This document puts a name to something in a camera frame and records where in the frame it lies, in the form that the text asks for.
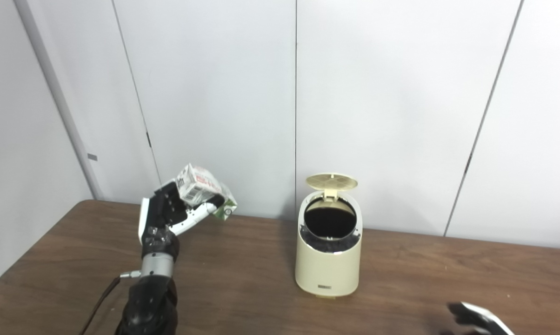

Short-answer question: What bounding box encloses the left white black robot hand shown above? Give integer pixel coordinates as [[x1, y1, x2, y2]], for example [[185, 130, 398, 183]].
[[138, 181, 226, 247]]

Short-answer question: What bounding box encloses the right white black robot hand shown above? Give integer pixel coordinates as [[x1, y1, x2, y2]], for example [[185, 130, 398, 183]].
[[447, 301, 515, 335]]

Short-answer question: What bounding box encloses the cream-colored trash bin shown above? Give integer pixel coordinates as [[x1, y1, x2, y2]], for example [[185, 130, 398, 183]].
[[295, 174, 363, 298]]

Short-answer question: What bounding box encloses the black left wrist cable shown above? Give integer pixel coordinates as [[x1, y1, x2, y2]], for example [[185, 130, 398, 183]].
[[79, 271, 143, 335]]

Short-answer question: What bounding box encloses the black bin liner bag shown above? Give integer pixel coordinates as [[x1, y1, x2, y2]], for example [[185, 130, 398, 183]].
[[300, 198, 360, 254]]

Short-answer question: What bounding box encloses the white green milk carton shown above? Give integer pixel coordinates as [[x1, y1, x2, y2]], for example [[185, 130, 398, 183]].
[[175, 163, 238, 221]]

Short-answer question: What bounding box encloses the cream round bin lid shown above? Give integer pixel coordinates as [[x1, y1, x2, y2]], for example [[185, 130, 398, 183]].
[[306, 174, 359, 201]]

